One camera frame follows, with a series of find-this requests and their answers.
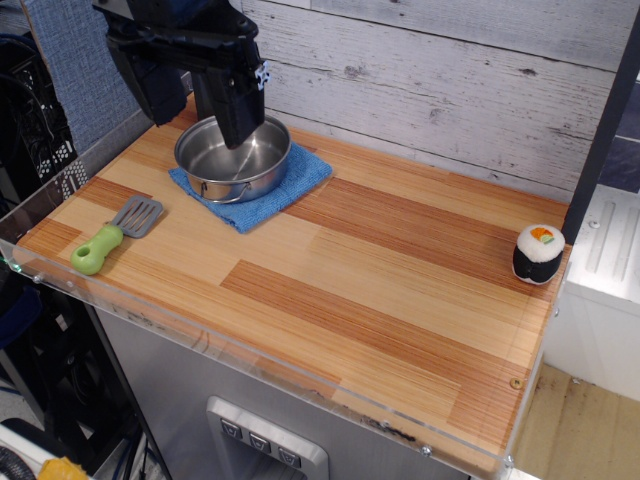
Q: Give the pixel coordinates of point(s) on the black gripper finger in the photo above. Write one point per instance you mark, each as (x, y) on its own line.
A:
(235, 103)
(157, 88)

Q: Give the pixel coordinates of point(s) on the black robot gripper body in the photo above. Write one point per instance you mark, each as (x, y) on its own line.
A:
(196, 36)

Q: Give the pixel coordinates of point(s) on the stainless steel pot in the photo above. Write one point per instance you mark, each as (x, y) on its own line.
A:
(222, 175)

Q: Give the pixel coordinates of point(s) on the blue folded cloth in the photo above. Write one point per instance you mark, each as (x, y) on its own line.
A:
(304, 172)

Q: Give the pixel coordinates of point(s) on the black equipment rack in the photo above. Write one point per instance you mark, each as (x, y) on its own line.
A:
(36, 142)

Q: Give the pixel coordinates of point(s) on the clear acrylic table guard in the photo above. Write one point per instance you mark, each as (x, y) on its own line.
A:
(376, 321)

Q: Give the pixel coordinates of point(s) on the silver cabinet with button panel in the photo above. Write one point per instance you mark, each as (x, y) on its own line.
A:
(218, 410)

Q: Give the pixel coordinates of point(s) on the plush sushi roll toy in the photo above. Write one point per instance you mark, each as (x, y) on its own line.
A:
(538, 254)

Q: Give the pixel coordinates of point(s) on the white side cabinet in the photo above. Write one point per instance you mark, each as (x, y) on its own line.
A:
(593, 334)

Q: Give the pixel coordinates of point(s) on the green handled grey spatula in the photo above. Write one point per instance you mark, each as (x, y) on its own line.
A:
(135, 219)

